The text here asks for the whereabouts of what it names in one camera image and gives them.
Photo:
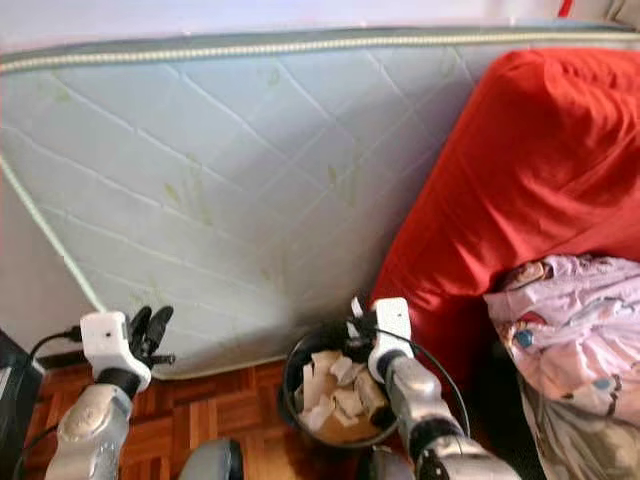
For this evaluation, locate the white paper scrap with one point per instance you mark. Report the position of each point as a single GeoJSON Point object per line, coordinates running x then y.
{"type": "Point", "coordinates": [356, 307]}

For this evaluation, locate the pink cartoon bear blanket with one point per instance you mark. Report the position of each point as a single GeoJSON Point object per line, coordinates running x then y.
{"type": "Point", "coordinates": [570, 330]}

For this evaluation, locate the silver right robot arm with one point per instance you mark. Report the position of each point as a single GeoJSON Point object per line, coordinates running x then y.
{"type": "Point", "coordinates": [425, 410]}

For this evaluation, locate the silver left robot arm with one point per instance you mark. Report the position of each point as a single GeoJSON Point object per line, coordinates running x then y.
{"type": "Point", "coordinates": [85, 430]}

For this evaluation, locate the black waste bin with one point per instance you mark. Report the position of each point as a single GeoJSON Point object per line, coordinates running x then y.
{"type": "Point", "coordinates": [292, 400]}

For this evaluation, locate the silver left robot leg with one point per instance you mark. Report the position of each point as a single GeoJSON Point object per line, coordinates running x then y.
{"type": "Point", "coordinates": [210, 462]}

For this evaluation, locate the black furniture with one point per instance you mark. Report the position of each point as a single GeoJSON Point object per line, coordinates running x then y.
{"type": "Point", "coordinates": [15, 410]}

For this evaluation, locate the large red cushion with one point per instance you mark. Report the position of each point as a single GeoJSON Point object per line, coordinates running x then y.
{"type": "Point", "coordinates": [530, 180]}

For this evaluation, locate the red tassel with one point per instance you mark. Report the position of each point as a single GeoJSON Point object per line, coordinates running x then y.
{"type": "Point", "coordinates": [566, 7]}

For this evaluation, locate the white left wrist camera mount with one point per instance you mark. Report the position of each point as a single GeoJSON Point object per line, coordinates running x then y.
{"type": "Point", "coordinates": [108, 345]}

